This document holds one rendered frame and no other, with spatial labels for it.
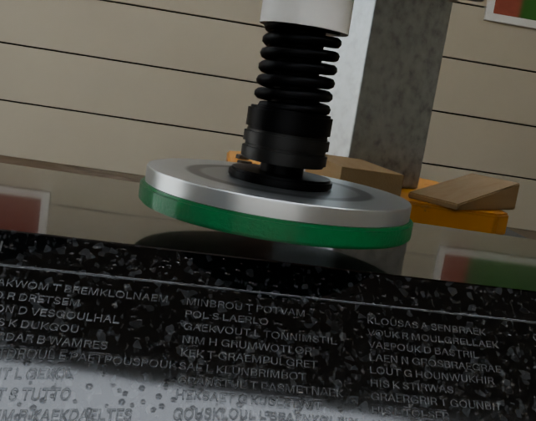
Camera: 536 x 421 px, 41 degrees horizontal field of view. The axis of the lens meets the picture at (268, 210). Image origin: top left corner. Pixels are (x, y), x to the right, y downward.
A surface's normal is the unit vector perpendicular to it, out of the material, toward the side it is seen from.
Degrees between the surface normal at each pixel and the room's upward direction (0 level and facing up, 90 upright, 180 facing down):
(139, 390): 45
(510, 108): 90
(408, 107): 90
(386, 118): 90
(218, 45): 90
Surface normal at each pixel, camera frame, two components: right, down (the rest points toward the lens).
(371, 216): 0.59, 0.22
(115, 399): 0.21, -0.56
